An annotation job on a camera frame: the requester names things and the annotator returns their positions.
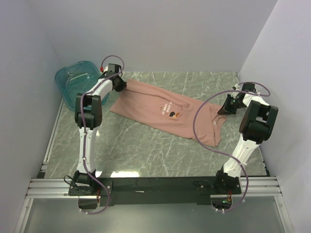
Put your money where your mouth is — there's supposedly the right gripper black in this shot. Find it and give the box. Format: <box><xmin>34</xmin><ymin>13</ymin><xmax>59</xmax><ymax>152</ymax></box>
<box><xmin>218</xmin><ymin>94</ymin><xmax>247</xmax><ymax>115</ymax></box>

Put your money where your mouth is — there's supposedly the pink t shirt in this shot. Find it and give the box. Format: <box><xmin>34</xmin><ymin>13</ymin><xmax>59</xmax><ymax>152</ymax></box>
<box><xmin>110</xmin><ymin>79</ymin><xmax>226</xmax><ymax>147</ymax></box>

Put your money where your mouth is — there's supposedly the teal plastic basin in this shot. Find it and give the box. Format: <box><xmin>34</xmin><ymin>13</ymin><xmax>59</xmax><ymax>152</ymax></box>
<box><xmin>55</xmin><ymin>61</ymin><xmax>101</xmax><ymax>112</ymax></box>

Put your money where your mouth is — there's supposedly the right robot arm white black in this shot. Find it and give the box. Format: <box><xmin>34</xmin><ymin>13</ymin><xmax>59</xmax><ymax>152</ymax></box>
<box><xmin>213</xmin><ymin>82</ymin><xmax>278</xmax><ymax>194</ymax></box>

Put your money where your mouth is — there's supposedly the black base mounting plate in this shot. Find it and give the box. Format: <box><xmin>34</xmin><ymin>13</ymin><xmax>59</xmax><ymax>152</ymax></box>
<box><xmin>69</xmin><ymin>176</ymin><xmax>241</xmax><ymax>206</ymax></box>

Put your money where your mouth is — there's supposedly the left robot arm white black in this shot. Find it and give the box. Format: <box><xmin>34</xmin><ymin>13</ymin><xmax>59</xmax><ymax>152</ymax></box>
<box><xmin>71</xmin><ymin>64</ymin><xmax>127</xmax><ymax>195</ymax></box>

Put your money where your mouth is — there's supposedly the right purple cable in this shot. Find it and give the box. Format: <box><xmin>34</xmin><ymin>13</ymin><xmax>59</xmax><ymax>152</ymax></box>
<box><xmin>192</xmin><ymin>82</ymin><xmax>272</xmax><ymax>213</ymax></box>

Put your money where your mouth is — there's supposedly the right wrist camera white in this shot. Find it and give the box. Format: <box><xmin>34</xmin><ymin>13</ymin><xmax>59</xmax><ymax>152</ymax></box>
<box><xmin>232</xmin><ymin>83</ymin><xmax>242</xmax><ymax>90</ymax></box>

